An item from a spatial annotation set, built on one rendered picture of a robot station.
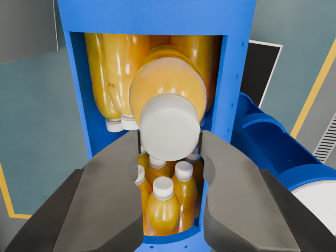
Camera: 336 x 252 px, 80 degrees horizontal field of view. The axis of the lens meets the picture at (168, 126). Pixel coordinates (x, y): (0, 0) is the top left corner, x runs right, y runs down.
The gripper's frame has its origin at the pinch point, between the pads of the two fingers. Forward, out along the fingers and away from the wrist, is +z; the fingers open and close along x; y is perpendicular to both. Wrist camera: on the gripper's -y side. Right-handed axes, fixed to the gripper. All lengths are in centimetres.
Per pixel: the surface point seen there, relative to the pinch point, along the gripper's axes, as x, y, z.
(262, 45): 60, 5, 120
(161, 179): -0.5, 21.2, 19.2
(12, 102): -112, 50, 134
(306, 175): 42, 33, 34
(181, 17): 1.4, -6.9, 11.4
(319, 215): 48, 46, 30
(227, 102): 8.6, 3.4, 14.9
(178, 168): 3.0, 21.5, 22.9
